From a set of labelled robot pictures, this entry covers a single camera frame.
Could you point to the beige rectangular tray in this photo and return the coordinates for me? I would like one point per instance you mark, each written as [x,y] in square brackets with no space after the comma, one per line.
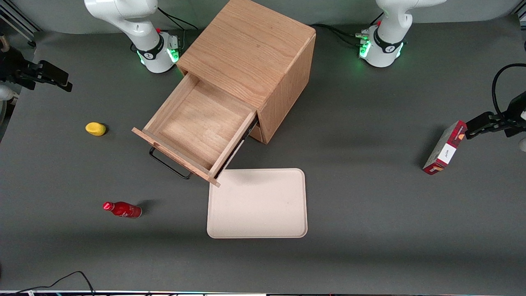
[257,203]

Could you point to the red soda bottle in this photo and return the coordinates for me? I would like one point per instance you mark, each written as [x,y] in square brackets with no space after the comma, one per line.
[123,209]

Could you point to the red and white carton box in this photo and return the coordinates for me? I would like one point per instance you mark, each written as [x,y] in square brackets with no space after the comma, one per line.
[446,150]

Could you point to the aluminium frame profile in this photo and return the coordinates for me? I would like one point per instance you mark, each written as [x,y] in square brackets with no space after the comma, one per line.
[16,20]

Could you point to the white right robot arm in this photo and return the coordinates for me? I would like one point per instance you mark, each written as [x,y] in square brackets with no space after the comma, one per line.
[135,24]

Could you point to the oak wooden drawer cabinet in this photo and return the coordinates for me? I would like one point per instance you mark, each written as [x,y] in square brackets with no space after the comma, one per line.
[250,45]

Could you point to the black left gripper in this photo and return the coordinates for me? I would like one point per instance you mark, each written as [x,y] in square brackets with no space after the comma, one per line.
[518,107]

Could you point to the yellow lemon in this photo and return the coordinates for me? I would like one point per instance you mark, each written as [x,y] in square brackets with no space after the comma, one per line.
[95,128]

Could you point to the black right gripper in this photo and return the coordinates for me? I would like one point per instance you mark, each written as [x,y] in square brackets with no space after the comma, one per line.
[9,64]

